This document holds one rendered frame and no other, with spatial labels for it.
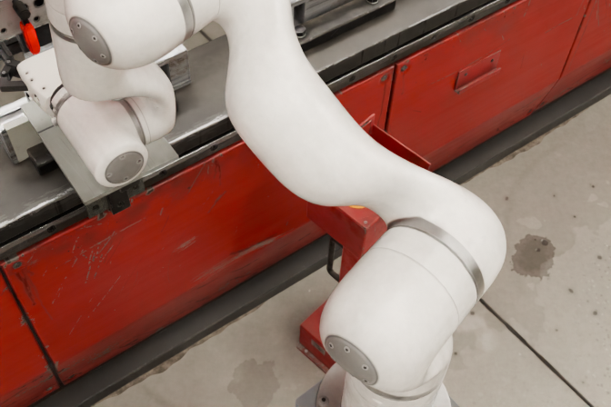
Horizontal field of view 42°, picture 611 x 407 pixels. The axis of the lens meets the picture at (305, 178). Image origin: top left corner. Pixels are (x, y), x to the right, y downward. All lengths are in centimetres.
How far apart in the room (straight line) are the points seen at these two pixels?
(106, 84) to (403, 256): 46
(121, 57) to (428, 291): 36
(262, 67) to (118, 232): 100
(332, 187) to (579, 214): 199
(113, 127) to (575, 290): 172
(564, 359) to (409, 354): 168
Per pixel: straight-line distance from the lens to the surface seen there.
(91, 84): 105
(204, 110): 165
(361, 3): 185
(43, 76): 129
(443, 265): 80
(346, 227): 164
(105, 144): 116
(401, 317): 77
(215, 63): 174
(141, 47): 75
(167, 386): 229
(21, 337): 186
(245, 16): 80
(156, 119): 120
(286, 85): 77
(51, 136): 149
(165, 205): 174
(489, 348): 239
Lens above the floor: 209
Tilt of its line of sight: 53 degrees down
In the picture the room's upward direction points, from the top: 3 degrees clockwise
